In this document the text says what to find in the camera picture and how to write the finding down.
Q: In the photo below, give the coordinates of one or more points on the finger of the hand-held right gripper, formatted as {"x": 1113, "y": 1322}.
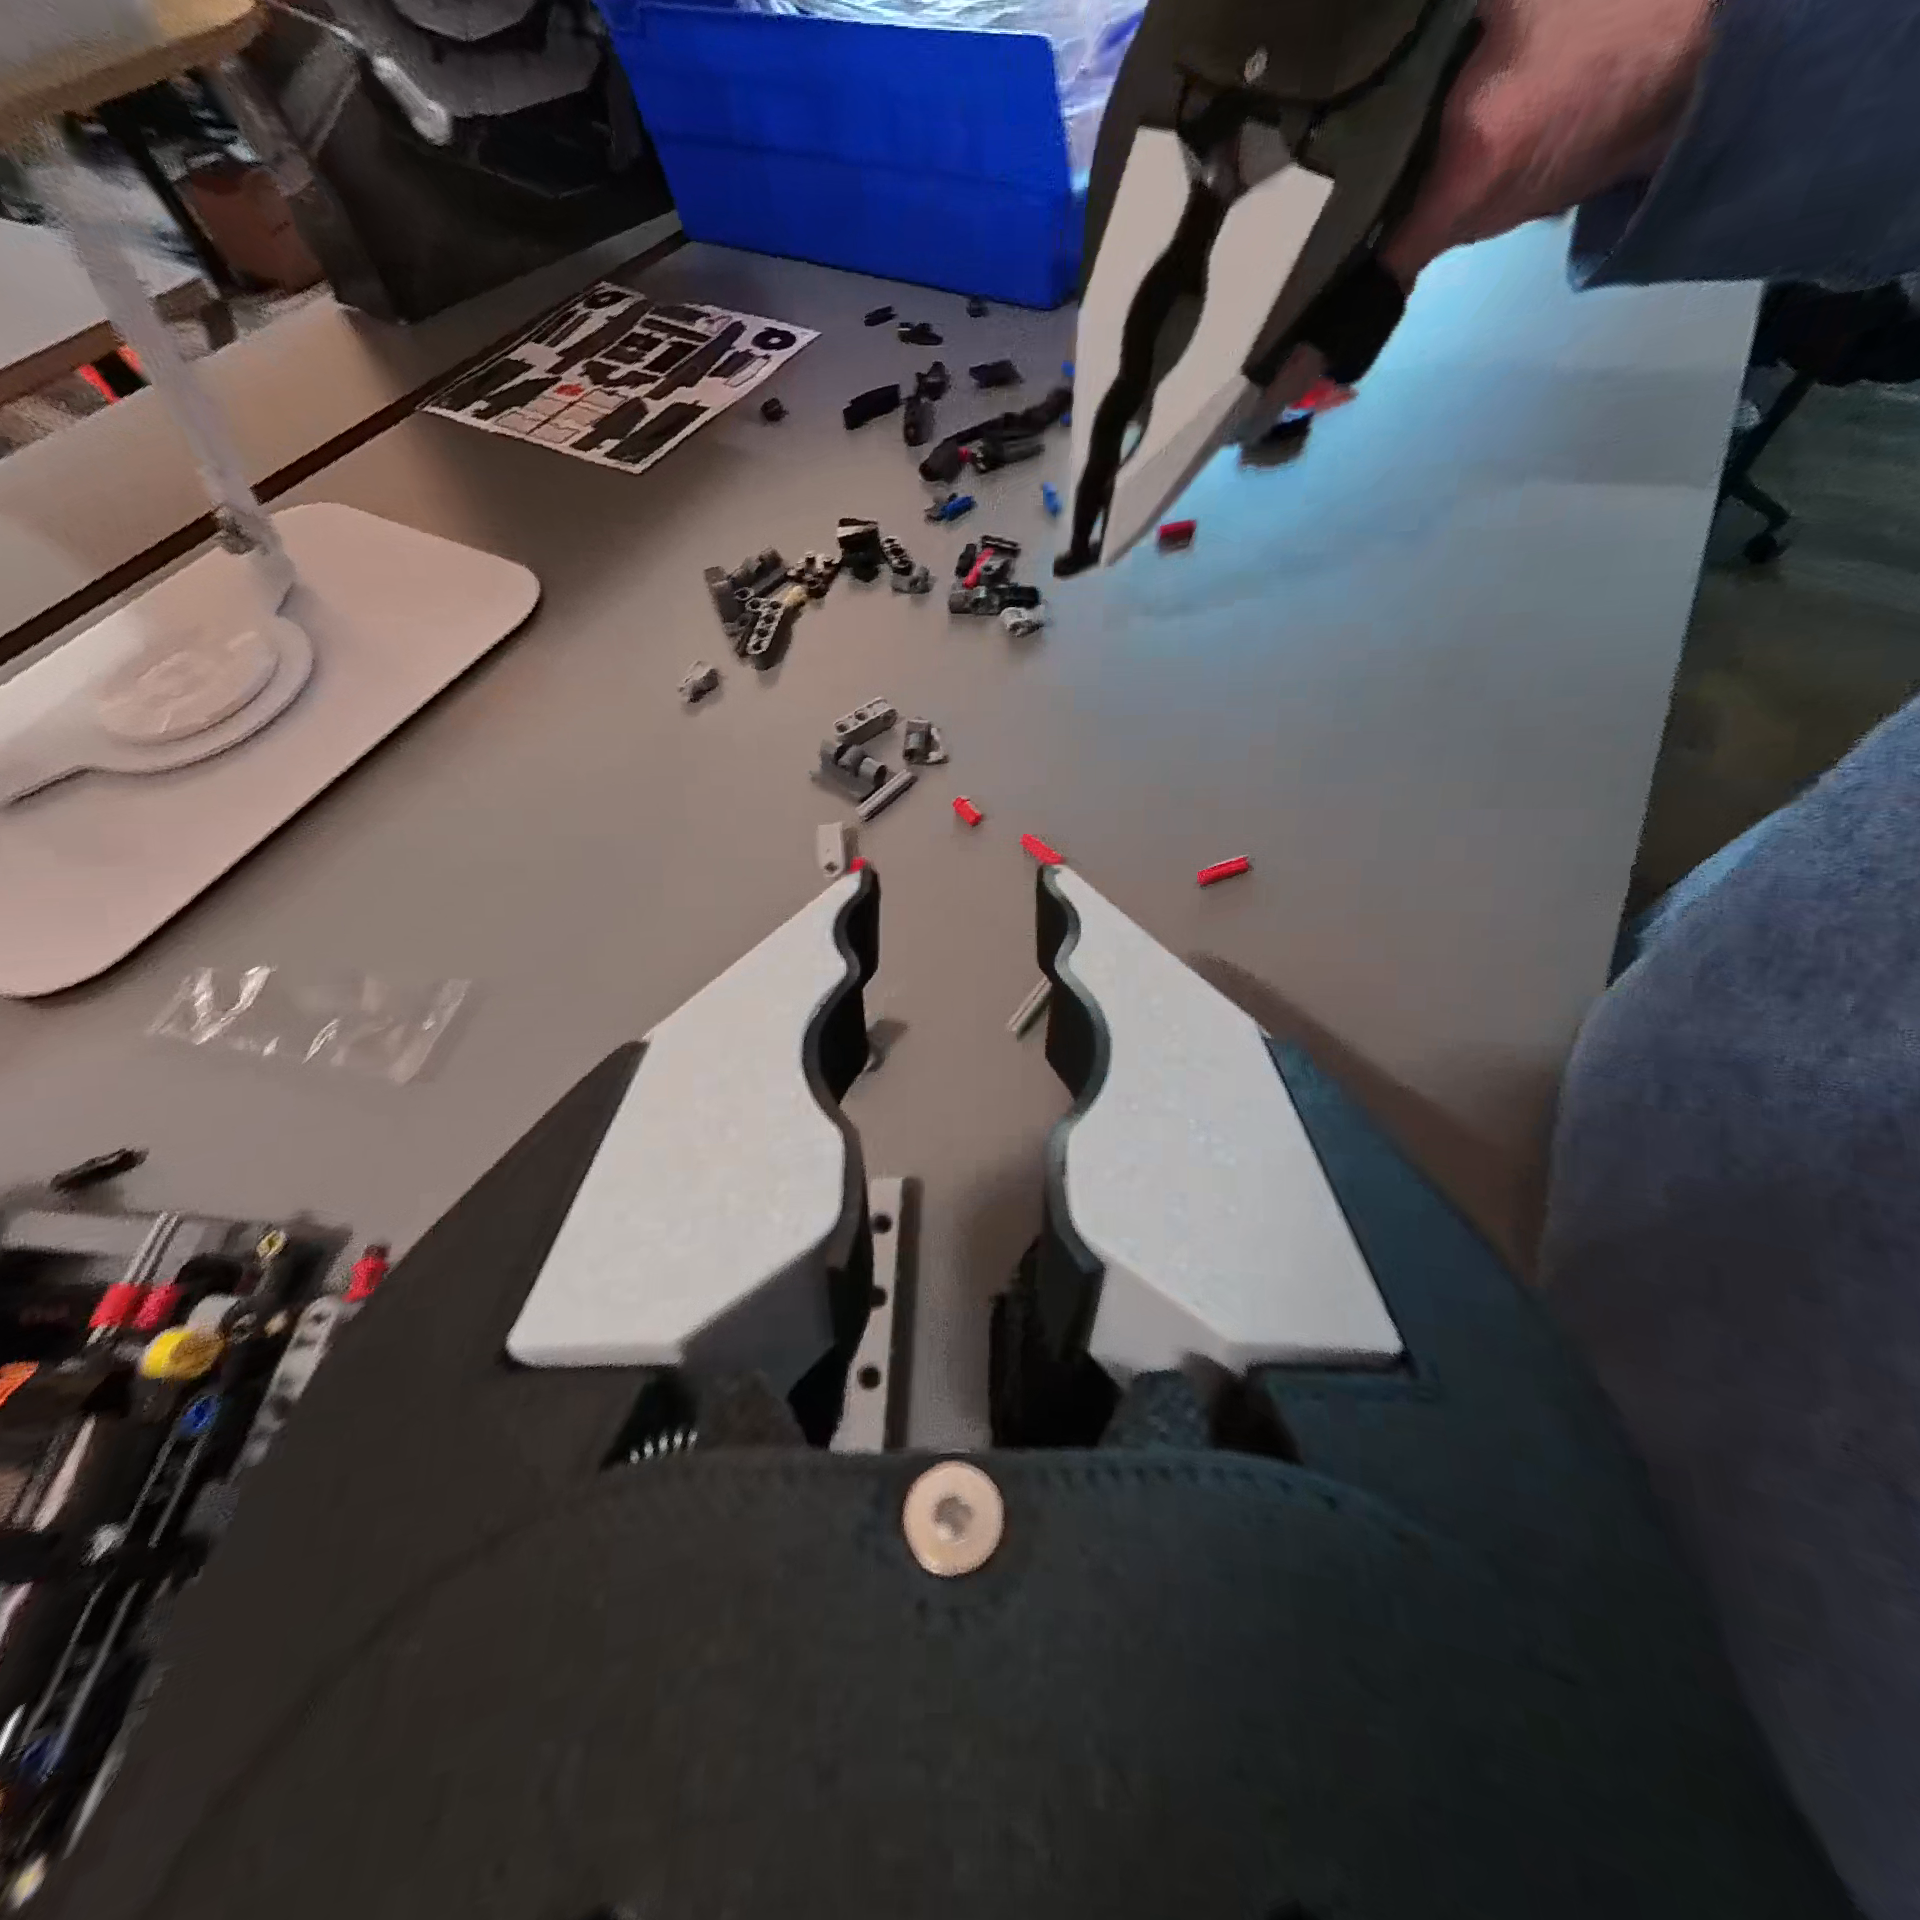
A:
{"x": 1118, "y": 255}
{"x": 1259, "y": 270}

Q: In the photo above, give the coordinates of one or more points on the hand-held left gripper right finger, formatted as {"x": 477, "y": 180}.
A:
{"x": 1202, "y": 1202}

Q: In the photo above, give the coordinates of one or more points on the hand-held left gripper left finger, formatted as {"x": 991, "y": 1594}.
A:
{"x": 704, "y": 1202}

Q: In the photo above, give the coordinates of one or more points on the grey lego beam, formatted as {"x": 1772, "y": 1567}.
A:
{"x": 887, "y": 1322}

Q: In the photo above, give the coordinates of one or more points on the person's right forearm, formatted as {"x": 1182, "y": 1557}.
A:
{"x": 1799, "y": 121}

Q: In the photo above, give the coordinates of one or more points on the scattered loose lego pieces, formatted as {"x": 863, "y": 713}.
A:
{"x": 775, "y": 603}

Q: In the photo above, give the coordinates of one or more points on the lego sticker sheet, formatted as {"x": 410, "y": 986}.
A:
{"x": 630, "y": 375}

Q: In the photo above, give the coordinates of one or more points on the lego car chassis model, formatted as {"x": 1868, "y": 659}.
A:
{"x": 137, "y": 1394}

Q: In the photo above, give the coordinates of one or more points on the small black lego piece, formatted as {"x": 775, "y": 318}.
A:
{"x": 95, "y": 1168}

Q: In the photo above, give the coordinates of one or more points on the person's right hand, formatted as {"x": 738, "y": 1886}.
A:
{"x": 1558, "y": 103}

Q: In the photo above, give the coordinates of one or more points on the crumpled clear plastic bags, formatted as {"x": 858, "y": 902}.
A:
{"x": 1102, "y": 90}

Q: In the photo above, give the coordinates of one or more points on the blue storage bin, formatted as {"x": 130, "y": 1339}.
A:
{"x": 842, "y": 148}

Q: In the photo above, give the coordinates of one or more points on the small empty clear bag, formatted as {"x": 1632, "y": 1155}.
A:
{"x": 302, "y": 1022}

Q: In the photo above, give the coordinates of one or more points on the black office chair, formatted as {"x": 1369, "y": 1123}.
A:
{"x": 1830, "y": 329}

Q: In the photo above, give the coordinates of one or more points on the white desk stand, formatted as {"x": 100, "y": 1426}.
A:
{"x": 302, "y": 703}

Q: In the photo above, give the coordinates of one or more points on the dark bulky bag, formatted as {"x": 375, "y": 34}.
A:
{"x": 477, "y": 180}

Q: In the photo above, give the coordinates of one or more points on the grey side table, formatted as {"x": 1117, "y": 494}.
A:
{"x": 58, "y": 300}

